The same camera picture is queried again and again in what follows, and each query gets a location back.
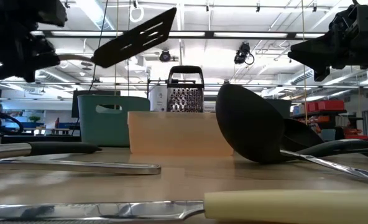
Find black camera with cable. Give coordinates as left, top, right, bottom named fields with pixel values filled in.
left=233, top=42, right=255, bottom=65

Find knife with cream handle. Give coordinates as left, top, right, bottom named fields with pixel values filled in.
left=0, top=189, right=368, bottom=224

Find red crate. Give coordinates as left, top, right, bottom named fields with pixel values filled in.
left=344, top=129, right=368, bottom=140

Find red shelf bins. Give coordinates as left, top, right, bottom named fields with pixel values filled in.
left=306, top=100, right=346, bottom=112

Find white hanging ring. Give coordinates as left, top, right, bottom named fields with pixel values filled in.
left=129, top=6, right=145, bottom=24

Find steel box grater black handle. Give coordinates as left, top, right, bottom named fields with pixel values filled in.
left=167, top=65, right=205, bottom=113

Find black spatula red-marked handle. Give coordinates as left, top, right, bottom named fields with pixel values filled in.
left=58, top=7, right=178, bottom=68

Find round black camera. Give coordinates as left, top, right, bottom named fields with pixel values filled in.
left=159, top=49, right=172, bottom=63

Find orange translucent plastic bin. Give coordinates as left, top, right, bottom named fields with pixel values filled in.
left=127, top=111, right=234, bottom=156

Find black aluminium frame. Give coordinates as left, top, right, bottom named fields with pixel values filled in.
left=0, top=134, right=81, bottom=144

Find green plastic bin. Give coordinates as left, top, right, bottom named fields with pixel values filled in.
left=77, top=95, right=151, bottom=147

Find small black ladle steel-banded handle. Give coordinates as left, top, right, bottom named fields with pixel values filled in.
left=215, top=83, right=368, bottom=165

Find black hanging cable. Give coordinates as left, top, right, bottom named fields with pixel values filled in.
left=87, top=0, right=109, bottom=94

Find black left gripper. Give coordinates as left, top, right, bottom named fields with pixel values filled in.
left=0, top=0, right=68, bottom=83

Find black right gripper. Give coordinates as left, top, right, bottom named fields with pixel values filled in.
left=288, top=4, right=364, bottom=82

